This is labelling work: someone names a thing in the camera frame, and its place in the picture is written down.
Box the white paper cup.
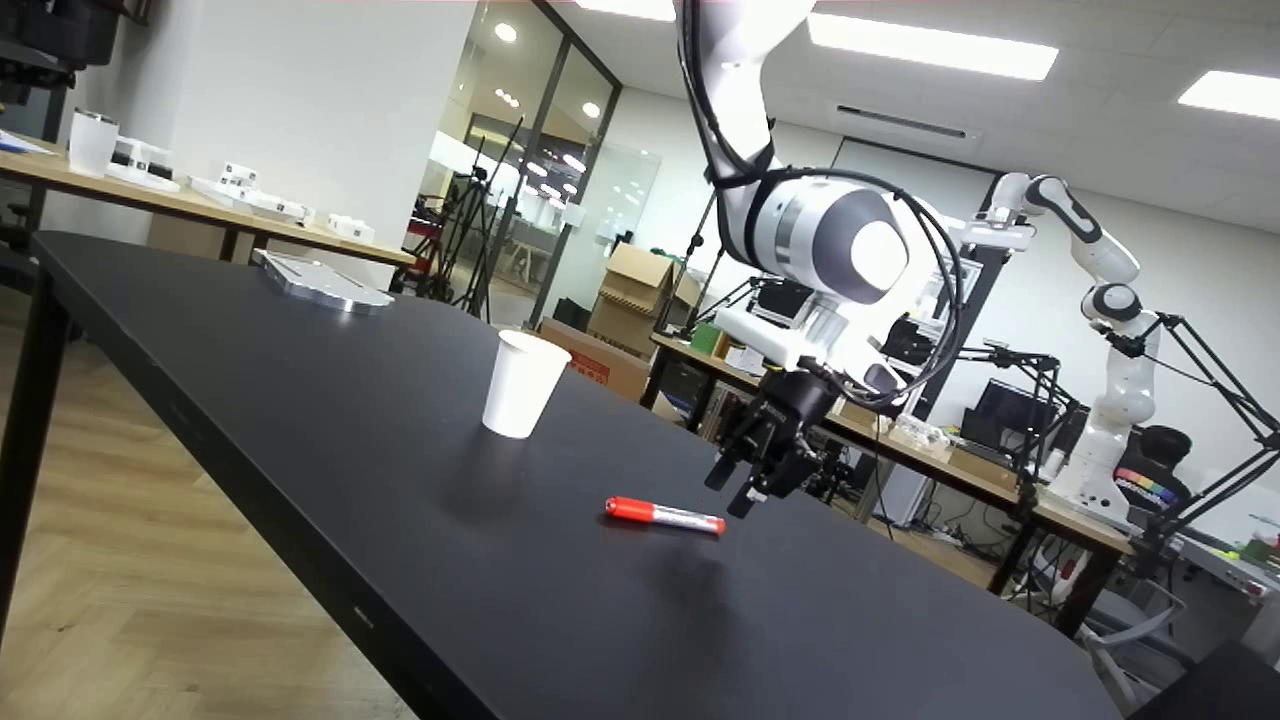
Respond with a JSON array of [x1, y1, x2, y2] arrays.
[[477, 322, 577, 444]]

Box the aluminium mounting plate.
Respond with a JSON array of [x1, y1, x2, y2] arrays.
[[247, 243, 399, 320]]

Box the red marker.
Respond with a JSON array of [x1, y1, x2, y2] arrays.
[[601, 492, 736, 544]]

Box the wooden desk with equipment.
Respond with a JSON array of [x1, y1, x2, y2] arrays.
[[643, 328, 1138, 637]]

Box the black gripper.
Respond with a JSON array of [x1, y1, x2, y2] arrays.
[[700, 363, 856, 523]]

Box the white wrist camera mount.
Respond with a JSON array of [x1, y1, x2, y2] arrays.
[[725, 273, 870, 383]]

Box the rectangular ceiling light panel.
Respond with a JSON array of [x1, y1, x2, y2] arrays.
[[804, 6, 1064, 89], [1171, 65, 1280, 126]]

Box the white plastic container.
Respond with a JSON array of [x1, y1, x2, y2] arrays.
[[63, 106, 123, 181]]

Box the stacked tan cardboard boxes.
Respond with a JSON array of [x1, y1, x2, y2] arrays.
[[582, 241, 678, 361]]

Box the long wooden workbench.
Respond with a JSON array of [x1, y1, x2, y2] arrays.
[[0, 126, 421, 273]]

